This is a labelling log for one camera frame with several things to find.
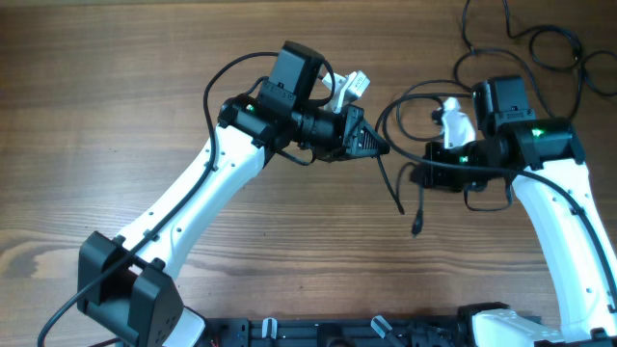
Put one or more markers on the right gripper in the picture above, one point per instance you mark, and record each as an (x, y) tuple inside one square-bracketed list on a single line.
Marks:
[(436, 178)]

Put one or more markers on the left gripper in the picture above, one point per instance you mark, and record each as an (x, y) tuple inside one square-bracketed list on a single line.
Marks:
[(349, 148)]

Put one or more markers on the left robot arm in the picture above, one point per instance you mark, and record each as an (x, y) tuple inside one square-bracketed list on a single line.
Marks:
[(126, 283)]

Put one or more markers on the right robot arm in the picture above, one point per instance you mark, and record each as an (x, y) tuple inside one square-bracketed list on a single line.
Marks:
[(543, 165)]

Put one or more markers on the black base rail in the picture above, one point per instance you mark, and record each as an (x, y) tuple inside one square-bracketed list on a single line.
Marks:
[(272, 332)]

